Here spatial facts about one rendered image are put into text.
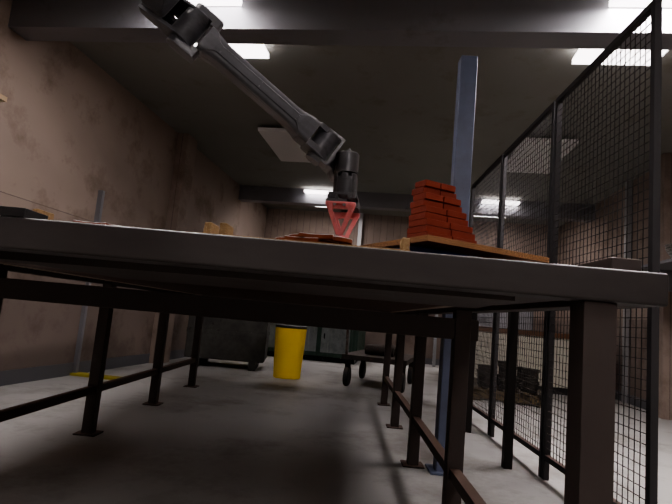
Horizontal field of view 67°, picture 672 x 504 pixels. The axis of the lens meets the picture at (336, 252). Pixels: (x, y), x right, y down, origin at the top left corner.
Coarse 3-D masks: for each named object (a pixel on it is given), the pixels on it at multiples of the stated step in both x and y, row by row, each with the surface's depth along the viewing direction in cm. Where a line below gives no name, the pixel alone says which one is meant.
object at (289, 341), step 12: (276, 324) 624; (276, 336) 619; (288, 336) 610; (300, 336) 615; (276, 348) 616; (288, 348) 609; (300, 348) 616; (276, 360) 613; (288, 360) 608; (300, 360) 617; (276, 372) 611; (288, 372) 607; (300, 372) 621
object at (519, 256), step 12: (396, 240) 159; (420, 240) 148; (432, 240) 146; (444, 240) 148; (456, 240) 150; (456, 252) 163; (468, 252) 160; (480, 252) 158; (492, 252) 156; (504, 252) 158; (516, 252) 161
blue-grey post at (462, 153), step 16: (464, 64) 304; (464, 80) 303; (464, 96) 301; (464, 112) 300; (464, 128) 299; (464, 144) 298; (464, 160) 296; (464, 176) 295; (464, 192) 294; (464, 208) 293; (448, 352) 283; (448, 368) 281; (448, 384) 280; (432, 464) 287
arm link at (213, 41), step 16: (208, 16) 110; (208, 32) 109; (176, 48) 110; (192, 48) 109; (208, 48) 109; (224, 48) 110; (224, 64) 111; (240, 64) 112; (240, 80) 112; (256, 80) 113; (256, 96) 114; (272, 96) 114; (272, 112) 116; (288, 112) 115; (304, 112) 117; (288, 128) 118; (304, 128) 117; (320, 128) 119; (304, 144) 118; (320, 144) 118; (336, 144) 121
